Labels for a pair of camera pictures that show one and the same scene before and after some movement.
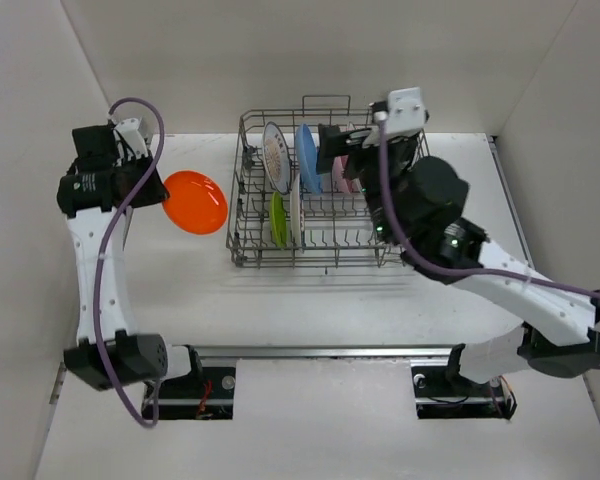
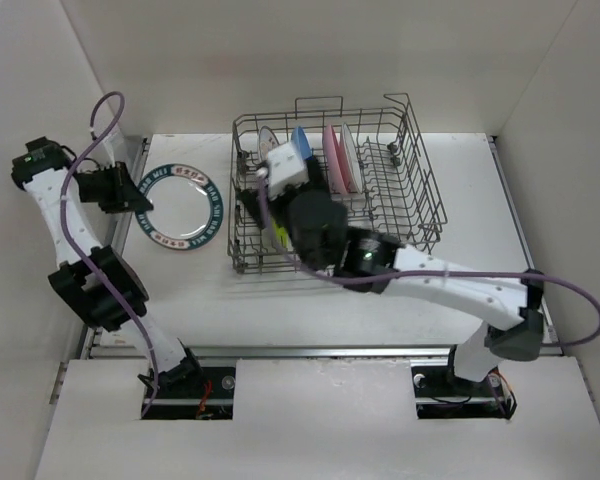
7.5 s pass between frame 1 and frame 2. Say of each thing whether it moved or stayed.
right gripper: moved
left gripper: moved
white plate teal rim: moved
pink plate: stayed
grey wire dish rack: stayed
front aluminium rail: stayed
